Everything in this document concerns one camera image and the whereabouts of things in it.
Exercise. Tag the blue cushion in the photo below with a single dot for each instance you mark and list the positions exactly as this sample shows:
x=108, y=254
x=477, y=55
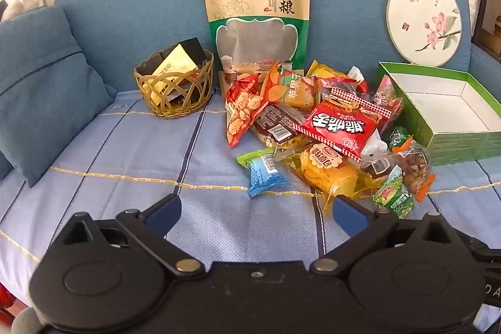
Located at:
x=39, y=83

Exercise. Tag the clear peanut packet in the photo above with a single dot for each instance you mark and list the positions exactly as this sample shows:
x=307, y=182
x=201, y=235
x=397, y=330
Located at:
x=415, y=169

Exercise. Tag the pink nut packet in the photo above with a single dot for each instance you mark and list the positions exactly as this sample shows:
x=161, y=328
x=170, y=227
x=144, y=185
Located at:
x=387, y=99

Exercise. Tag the red white-lettered snack packet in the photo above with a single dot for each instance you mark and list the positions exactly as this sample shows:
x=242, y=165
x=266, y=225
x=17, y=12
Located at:
x=336, y=126

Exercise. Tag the blue striped sheet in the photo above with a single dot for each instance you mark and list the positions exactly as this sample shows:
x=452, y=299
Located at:
x=117, y=162

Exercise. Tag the yellow snack packet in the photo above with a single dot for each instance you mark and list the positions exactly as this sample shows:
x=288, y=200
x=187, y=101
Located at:
x=325, y=71

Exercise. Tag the green cardboard box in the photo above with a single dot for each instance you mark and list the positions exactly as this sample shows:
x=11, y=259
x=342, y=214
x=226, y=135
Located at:
x=462, y=146

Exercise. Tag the small brown snack packet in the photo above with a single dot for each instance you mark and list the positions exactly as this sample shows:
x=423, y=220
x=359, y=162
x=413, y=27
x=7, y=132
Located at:
x=377, y=167

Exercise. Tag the red fried snack packet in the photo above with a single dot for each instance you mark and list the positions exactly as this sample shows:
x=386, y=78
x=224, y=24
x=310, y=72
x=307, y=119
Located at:
x=242, y=111

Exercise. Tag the green orange snack packet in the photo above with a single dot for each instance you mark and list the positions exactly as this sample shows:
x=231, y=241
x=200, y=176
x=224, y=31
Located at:
x=399, y=138

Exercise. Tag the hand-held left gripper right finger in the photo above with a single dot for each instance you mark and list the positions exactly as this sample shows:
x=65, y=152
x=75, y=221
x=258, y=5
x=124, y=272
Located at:
x=348, y=210

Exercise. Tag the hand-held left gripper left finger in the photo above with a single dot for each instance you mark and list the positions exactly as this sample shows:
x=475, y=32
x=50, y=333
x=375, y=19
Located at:
x=164, y=212

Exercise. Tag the blue fabric sofa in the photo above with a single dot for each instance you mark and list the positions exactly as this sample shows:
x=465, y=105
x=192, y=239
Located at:
x=137, y=5

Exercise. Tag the small blue snack packet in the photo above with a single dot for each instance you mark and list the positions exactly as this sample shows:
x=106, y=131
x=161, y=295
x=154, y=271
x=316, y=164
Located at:
x=266, y=173

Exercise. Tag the brown barcode snack packet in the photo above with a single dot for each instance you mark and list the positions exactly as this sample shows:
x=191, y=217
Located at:
x=280, y=122

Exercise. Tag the gold snack packet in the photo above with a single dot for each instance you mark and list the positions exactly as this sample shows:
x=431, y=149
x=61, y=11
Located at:
x=172, y=68

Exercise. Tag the green red-label snack packet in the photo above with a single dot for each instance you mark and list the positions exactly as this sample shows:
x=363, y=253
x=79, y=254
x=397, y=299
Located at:
x=393, y=197

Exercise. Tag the clear red-check snack packet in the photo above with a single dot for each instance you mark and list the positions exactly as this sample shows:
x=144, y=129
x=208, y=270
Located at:
x=344, y=97

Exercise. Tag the orange green chip packet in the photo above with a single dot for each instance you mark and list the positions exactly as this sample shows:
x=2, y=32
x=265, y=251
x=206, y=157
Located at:
x=289, y=89

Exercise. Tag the white snack packet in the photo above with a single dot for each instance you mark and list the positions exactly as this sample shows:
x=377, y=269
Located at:
x=373, y=150

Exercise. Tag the yellow bread packet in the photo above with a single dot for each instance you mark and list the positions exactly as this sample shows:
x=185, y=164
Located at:
x=328, y=173

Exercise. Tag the black snack packet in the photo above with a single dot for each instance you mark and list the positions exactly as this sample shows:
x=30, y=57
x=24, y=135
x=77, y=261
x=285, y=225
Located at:
x=195, y=50
x=150, y=64

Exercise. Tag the round blossom fan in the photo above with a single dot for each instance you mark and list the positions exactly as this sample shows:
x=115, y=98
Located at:
x=422, y=21

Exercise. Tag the small green snack packet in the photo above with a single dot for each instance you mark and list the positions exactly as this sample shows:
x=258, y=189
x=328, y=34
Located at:
x=248, y=158

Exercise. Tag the wicker basket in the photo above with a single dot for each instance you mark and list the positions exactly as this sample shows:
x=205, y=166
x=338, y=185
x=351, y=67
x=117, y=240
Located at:
x=172, y=111

